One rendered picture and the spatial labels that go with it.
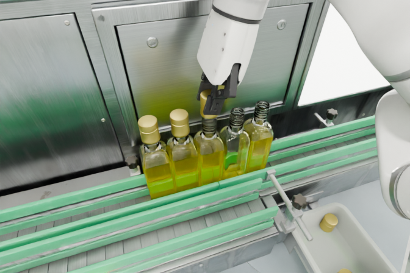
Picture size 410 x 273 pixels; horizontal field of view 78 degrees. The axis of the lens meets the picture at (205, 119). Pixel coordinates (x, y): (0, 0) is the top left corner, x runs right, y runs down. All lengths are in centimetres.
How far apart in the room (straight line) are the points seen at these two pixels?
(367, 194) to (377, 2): 68
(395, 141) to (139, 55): 46
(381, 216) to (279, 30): 63
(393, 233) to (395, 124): 54
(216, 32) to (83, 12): 25
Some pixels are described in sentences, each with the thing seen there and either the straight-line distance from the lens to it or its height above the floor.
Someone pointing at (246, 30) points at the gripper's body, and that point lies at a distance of 36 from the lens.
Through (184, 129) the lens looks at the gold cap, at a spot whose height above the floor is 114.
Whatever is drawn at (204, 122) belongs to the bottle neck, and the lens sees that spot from 48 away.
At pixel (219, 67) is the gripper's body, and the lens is 37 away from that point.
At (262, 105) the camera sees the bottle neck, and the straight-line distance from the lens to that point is 54.
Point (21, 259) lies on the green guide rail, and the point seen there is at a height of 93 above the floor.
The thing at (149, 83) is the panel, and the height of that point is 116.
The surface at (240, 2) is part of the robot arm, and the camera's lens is 36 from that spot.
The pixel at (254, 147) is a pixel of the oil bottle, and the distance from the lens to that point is 56.
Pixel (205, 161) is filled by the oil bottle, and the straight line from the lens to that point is 53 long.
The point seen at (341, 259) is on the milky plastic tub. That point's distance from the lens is 81.
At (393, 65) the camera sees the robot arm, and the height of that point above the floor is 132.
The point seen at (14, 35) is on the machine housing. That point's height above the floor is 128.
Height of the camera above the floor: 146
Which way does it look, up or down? 42 degrees down
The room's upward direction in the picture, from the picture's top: straight up
